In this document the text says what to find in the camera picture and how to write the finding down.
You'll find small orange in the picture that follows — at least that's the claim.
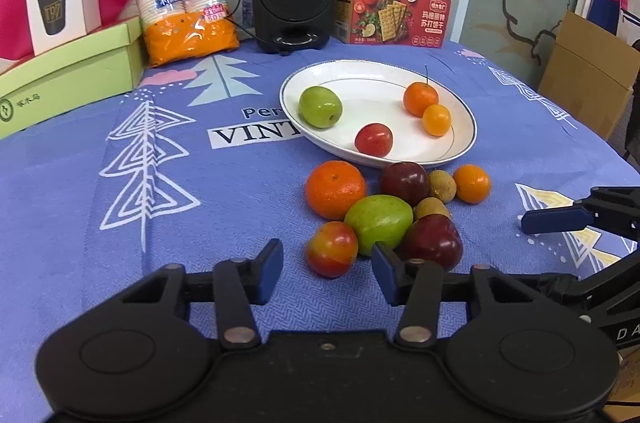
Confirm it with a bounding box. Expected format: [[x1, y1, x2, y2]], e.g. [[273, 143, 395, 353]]
[[452, 164, 491, 204]]

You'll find dark red apple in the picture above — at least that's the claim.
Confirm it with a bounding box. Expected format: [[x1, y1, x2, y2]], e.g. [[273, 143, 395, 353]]
[[397, 214, 463, 271]]

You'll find orange tangerine with stem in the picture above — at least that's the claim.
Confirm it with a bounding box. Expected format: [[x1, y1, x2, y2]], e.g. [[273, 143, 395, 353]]
[[402, 69, 439, 118]]

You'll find yellow-orange kumquat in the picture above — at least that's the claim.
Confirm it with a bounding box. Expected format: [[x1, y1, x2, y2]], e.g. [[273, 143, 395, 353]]
[[422, 104, 451, 137]]

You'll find red cracker box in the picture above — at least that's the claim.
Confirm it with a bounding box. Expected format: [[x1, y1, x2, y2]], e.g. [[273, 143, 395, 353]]
[[334, 0, 451, 48]]

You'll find black speaker cable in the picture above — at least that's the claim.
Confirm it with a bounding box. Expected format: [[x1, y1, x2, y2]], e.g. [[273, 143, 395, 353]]
[[224, 0, 260, 43]]

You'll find dark red plum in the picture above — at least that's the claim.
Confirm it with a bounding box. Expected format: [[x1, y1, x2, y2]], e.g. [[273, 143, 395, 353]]
[[378, 162, 430, 206]]

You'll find large green mango fruit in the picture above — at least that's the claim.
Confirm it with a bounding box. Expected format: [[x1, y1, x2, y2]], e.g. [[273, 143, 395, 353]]
[[344, 195, 413, 257]]

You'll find light green shoe box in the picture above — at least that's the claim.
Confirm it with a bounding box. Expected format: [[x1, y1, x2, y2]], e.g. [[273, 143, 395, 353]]
[[0, 17, 146, 138]]

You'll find large cardboard carton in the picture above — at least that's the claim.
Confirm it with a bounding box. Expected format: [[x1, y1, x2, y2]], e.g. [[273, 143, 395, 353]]
[[538, 12, 639, 139]]

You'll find small green apple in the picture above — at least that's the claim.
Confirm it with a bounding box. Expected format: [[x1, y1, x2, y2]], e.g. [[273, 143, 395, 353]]
[[298, 86, 343, 130]]

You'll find tan longan fruit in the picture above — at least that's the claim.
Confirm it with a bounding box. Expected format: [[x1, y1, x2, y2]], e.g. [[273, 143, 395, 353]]
[[428, 170, 457, 204], [413, 197, 451, 221]]

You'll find white round plate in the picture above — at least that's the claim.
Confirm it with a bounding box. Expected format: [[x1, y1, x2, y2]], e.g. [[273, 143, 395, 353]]
[[279, 59, 478, 169]]

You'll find red cherry tomato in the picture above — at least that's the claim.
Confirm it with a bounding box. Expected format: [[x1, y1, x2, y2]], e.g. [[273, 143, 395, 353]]
[[355, 123, 394, 158]]

